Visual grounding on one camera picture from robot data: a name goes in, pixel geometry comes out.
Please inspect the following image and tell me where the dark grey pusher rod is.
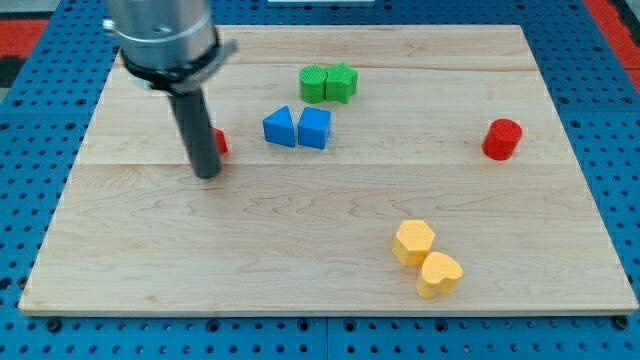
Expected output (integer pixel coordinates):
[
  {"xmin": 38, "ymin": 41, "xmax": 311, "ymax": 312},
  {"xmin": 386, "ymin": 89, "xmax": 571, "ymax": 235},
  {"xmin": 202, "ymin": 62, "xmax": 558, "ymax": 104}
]
[{"xmin": 169, "ymin": 89, "xmax": 222, "ymax": 179}]

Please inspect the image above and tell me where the red star block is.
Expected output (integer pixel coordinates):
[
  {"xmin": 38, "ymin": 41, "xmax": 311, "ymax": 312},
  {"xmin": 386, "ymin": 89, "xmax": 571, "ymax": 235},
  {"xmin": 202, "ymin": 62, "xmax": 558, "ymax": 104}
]
[{"xmin": 213, "ymin": 128, "xmax": 228, "ymax": 155}]

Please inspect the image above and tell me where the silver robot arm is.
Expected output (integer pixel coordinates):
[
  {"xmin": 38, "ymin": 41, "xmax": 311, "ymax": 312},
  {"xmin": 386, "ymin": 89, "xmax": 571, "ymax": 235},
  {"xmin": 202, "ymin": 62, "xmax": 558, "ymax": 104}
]
[{"xmin": 103, "ymin": 0, "xmax": 238, "ymax": 179}]

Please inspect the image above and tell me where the blue triangle block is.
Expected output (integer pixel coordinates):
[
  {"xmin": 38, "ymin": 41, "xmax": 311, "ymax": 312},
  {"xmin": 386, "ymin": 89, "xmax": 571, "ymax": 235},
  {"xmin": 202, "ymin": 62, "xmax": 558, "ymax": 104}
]
[{"xmin": 262, "ymin": 106, "xmax": 296, "ymax": 147}]

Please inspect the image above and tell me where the green star block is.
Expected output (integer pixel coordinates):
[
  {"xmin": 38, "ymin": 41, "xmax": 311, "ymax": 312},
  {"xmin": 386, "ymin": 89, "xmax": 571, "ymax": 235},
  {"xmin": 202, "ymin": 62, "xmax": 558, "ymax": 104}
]
[{"xmin": 325, "ymin": 62, "xmax": 358, "ymax": 104}]

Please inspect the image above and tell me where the blue cube block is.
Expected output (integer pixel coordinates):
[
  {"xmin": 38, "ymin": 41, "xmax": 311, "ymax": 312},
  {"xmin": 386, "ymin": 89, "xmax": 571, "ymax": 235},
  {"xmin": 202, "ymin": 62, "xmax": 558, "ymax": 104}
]
[{"xmin": 297, "ymin": 107, "xmax": 331, "ymax": 150}]

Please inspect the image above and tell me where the green cylinder block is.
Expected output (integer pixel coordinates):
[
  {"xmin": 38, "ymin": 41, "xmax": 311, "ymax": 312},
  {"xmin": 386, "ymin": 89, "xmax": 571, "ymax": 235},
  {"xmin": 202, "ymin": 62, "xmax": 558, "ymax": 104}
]
[{"xmin": 299, "ymin": 65, "xmax": 327, "ymax": 104}]

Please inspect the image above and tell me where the wooden board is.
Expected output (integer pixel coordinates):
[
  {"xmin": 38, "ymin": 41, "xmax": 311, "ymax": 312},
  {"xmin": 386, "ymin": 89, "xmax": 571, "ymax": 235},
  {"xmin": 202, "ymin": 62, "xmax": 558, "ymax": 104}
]
[{"xmin": 19, "ymin": 25, "xmax": 638, "ymax": 317}]

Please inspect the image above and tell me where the yellow hexagon block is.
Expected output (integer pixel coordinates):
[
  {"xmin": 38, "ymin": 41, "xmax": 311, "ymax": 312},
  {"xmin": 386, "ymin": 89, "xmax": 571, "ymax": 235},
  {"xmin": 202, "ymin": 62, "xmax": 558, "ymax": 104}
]
[{"xmin": 392, "ymin": 220, "xmax": 436, "ymax": 266}]

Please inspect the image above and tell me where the yellow heart block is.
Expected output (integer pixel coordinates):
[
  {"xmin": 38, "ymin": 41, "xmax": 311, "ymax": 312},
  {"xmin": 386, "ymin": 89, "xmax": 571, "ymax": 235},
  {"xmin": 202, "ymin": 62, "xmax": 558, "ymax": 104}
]
[{"xmin": 416, "ymin": 252, "xmax": 464, "ymax": 298}]

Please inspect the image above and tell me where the red cylinder block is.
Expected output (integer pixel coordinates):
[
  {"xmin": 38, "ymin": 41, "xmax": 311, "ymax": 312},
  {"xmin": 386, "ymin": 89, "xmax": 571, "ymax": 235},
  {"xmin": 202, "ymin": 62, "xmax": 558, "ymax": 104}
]
[{"xmin": 482, "ymin": 118, "xmax": 523, "ymax": 161}]

